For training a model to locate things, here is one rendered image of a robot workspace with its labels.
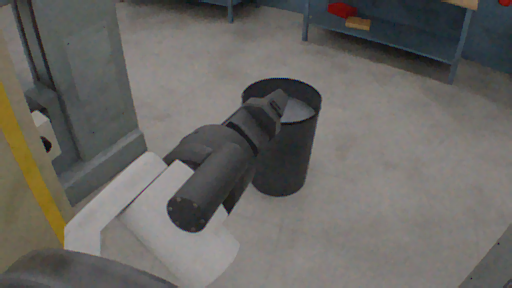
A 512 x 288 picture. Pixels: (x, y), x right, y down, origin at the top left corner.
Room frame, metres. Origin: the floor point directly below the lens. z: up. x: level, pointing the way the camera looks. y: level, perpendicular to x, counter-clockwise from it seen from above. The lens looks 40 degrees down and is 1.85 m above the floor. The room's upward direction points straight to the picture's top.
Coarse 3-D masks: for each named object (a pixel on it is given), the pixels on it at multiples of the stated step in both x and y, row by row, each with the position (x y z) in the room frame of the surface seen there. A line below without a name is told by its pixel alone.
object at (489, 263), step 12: (504, 240) 0.65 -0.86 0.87; (492, 252) 0.67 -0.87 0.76; (504, 252) 0.60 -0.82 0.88; (480, 264) 0.71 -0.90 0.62; (492, 264) 0.61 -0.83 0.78; (504, 264) 0.54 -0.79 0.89; (468, 276) 0.73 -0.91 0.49; (480, 276) 0.63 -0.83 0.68; (492, 276) 0.55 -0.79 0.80; (504, 276) 0.49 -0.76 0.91
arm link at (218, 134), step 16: (240, 112) 0.37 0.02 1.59; (256, 112) 0.38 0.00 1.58; (272, 112) 0.38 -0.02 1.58; (208, 128) 0.33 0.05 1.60; (224, 128) 0.33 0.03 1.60; (240, 128) 0.34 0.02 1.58; (256, 128) 0.36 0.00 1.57; (272, 128) 0.37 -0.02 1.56; (240, 144) 0.31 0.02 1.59; (256, 144) 0.33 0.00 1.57
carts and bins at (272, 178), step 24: (264, 96) 2.07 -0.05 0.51; (288, 96) 2.08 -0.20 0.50; (312, 96) 1.98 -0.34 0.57; (288, 120) 1.82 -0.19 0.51; (312, 120) 1.71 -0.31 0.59; (288, 144) 1.65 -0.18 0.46; (312, 144) 1.78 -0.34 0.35; (264, 168) 1.69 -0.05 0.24; (288, 168) 1.67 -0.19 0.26; (264, 192) 1.70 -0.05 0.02; (288, 192) 1.69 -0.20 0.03
